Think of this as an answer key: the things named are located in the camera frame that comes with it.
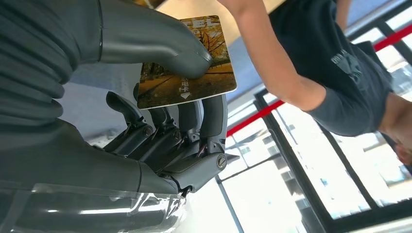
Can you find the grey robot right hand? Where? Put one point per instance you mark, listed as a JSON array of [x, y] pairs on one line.
[[80, 170]]

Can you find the person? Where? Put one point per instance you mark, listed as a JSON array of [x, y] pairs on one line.
[[322, 48]]

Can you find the red window stripe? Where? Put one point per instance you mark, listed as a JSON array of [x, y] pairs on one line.
[[254, 117]]

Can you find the black window frame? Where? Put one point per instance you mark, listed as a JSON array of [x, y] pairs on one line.
[[291, 154]]

